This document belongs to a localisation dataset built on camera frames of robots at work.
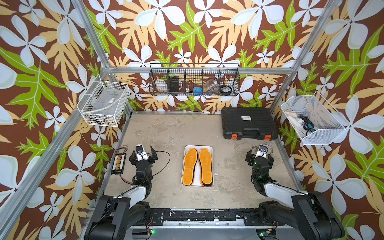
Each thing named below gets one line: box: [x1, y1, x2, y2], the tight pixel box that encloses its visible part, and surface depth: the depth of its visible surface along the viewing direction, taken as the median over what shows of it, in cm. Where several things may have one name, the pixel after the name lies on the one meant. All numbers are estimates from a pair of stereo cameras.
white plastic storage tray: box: [181, 145, 214, 188], surface depth 90 cm
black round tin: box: [220, 86, 233, 93], surface depth 98 cm
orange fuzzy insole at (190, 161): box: [182, 148, 198, 186], surface depth 90 cm
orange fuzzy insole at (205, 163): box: [199, 148, 213, 187], surface depth 90 cm
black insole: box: [201, 164, 213, 187], surface depth 84 cm
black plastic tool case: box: [221, 107, 278, 141], surface depth 106 cm
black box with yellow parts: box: [111, 153, 127, 175], surface depth 93 cm
